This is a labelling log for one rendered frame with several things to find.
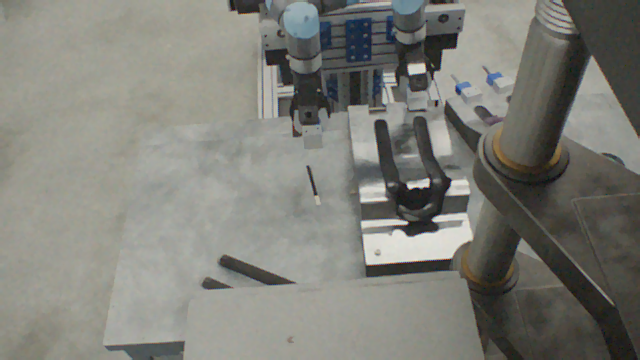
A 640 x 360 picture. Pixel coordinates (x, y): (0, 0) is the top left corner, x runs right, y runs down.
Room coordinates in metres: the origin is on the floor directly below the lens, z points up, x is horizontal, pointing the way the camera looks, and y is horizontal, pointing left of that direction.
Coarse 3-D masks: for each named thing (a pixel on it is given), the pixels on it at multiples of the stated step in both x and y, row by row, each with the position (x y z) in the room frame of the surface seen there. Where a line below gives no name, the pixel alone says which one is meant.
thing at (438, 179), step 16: (384, 128) 1.08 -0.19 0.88; (416, 128) 1.07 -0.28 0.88; (384, 144) 1.02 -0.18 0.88; (384, 160) 0.97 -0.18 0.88; (432, 160) 0.95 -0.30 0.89; (384, 176) 0.88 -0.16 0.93; (432, 176) 0.87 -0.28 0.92; (400, 192) 0.83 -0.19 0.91; (416, 192) 0.81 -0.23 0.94; (432, 192) 0.84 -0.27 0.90; (400, 208) 0.81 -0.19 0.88; (416, 208) 0.80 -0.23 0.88; (432, 208) 0.80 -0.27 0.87
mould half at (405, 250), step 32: (352, 128) 1.08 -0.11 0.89; (352, 160) 1.03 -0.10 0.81; (416, 160) 0.95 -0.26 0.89; (448, 160) 0.93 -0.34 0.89; (384, 192) 0.82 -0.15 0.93; (448, 192) 0.80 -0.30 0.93; (384, 224) 0.78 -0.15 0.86; (416, 224) 0.77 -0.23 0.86; (448, 224) 0.76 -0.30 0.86; (384, 256) 0.69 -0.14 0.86; (416, 256) 0.68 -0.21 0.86; (448, 256) 0.67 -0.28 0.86
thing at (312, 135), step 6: (306, 126) 1.04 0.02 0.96; (312, 126) 1.04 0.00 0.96; (318, 126) 1.04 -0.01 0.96; (306, 132) 1.02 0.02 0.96; (312, 132) 1.02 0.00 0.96; (318, 132) 1.01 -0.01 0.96; (306, 138) 1.01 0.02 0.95; (312, 138) 1.01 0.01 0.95; (318, 138) 1.01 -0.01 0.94; (306, 144) 1.01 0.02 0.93; (312, 144) 1.01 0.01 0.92; (318, 144) 1.01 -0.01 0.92
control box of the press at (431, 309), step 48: (240, 288) 0.30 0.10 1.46; (288, 288) 0.30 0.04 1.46; (336, 288) 0.29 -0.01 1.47; (384, 288) 0.29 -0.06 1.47; (432, 288) 0.28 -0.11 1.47; (192, 336) 0.25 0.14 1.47; (240, 336) 0.25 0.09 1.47; (288, 336) 0.24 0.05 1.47; (336, 336) 0.24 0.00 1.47; (384, 336) 0.23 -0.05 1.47; (432, 336) 0.23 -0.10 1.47
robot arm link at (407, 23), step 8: (392, 0) 1.11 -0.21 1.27; (400, 0) 1.09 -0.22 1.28; (408, 0) 1.08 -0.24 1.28; (416, 0) 1.09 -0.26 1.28; (424, 0) 1.11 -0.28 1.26; (392, 8) 1.12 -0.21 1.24; (400, 8) 1.09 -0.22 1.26; (408, 8) 1.09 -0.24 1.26; (416, 8) 1.09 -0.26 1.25; (424, 8) 1.11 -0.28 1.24; (400, 16) 1.10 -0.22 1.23; (408, 16) 1.09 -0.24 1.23; (416, 16) 1.09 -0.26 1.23; (424, 16) 1.11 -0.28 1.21; (400, 24) 1.10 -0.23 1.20; (408, 24) 1.09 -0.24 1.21; (416, 24) 1.09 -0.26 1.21; (408, 32) 1.10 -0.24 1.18
